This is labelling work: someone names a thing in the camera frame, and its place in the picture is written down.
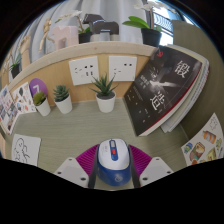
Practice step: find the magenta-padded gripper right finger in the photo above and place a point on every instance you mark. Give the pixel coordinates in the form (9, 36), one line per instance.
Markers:
(155, 170)

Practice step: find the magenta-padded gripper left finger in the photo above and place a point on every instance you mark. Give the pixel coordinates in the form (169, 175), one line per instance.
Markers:
(71, 170)

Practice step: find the blue and white computer mouse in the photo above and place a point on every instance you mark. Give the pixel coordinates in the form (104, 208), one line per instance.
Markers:
(114, 166)

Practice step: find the white mouse pad with drawing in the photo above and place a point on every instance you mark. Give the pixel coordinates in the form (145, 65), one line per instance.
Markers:
(28, 150)

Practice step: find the colourful food sticker sheet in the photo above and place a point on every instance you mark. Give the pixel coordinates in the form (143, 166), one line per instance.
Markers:
(206, 146)

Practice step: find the green succulent in white pot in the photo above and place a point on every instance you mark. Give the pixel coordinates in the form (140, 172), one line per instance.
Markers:
(64, 105)

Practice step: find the round-leaf succulent in white pot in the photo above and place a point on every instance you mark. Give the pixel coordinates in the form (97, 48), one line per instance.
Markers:
(43, 107)

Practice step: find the spiky aloe in white pot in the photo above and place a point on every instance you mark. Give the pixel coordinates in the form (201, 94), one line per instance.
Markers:
(106, 103)

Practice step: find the black book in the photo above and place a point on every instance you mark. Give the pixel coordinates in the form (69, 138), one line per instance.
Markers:
(163, 90)

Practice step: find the red and white magazine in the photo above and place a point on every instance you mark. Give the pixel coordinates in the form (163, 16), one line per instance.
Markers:
(8, 111)

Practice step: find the purple round number sign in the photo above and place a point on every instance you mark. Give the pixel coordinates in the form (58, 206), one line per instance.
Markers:
(37, 85)

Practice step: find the beige wooden ledge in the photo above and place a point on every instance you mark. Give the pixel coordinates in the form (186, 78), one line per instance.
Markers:
(56, 71)

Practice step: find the dark wooden horse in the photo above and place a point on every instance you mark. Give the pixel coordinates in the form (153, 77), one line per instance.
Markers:
(103, 26)

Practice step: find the dark-framed window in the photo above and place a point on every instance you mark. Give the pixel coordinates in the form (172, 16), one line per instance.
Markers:
(166, 18)

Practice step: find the light grey curtain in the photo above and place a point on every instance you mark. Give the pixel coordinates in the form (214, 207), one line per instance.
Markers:
(110, 10)

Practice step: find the white wall socket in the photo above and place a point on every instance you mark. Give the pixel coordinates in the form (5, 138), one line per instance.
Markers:
(122, 68)
(84, 70)

